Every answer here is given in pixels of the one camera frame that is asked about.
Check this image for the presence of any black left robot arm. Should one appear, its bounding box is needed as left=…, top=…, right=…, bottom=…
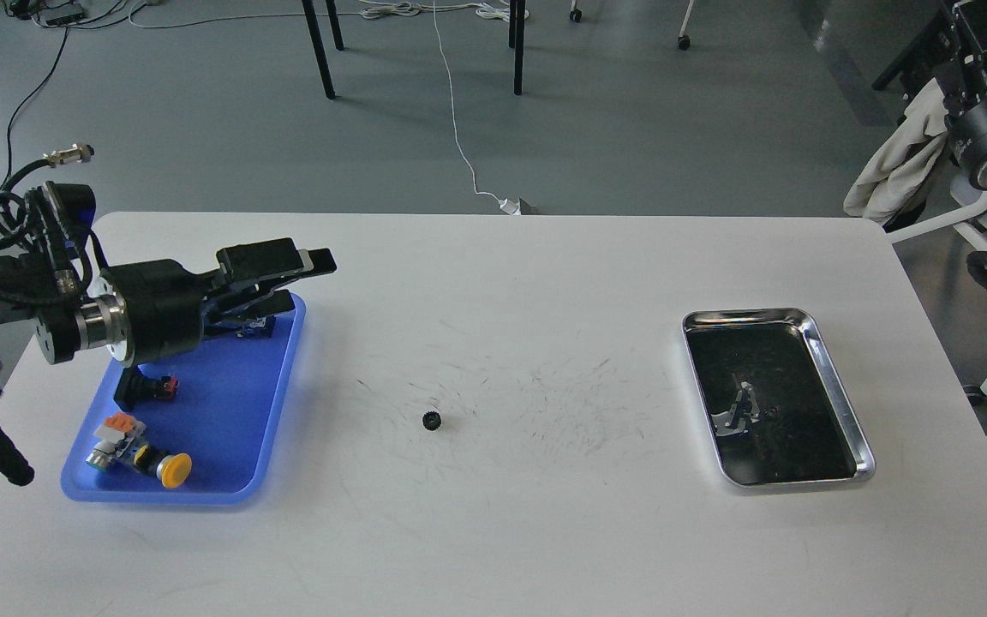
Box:
left=0, top=144, right=338, bottom=488

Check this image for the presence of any black table leg left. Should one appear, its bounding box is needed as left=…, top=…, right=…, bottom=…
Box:
left=299, top=0, right=345, bottom=100

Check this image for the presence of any white power adapter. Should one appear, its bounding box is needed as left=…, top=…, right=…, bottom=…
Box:
left=499, top=198, right=538, bottom=216

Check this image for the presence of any black square push button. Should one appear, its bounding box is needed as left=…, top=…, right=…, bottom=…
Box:
left=112, top=367, right=179, bottom=413

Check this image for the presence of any yellow push button switch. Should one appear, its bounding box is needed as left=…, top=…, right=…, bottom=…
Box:
left=85, top=411, right=193, bottom=489

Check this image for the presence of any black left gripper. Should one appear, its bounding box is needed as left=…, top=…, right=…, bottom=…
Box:
left=74, top=238, right=338, bottom=368

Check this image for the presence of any red push button switch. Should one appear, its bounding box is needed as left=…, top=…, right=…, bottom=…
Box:
left=235, top=315, right=277, bottom=338

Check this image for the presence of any black cable on floor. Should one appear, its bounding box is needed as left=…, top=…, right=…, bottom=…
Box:
left=0, top=0, right=160, bottom=249

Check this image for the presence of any black table leg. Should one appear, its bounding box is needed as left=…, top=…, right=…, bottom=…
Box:
left=299, top=0, right=345, bottom=100
left=508, top=0, right=526, bottom=95

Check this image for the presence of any black table leg right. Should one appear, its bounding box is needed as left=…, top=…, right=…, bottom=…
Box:
left=508, top=0, right=526, bottom=95

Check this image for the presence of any white chair with beige cloth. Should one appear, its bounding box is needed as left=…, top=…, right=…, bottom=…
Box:
left=843, top=0, right=987, bottom=405

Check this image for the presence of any blue plastic tray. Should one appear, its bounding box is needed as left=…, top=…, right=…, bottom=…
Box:
left=60, top=297, right=306, bottom=506

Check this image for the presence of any small black gear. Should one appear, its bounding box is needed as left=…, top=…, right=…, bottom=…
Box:
left=422, top=410, right=443, bottom=431

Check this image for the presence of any white cable on floor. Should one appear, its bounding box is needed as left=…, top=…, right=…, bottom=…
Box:
left=361, top=0, right=530, bottom=207

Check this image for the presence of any silver metal tray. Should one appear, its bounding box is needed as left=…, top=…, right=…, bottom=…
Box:
left=681, top=308, right=876, bottom=492

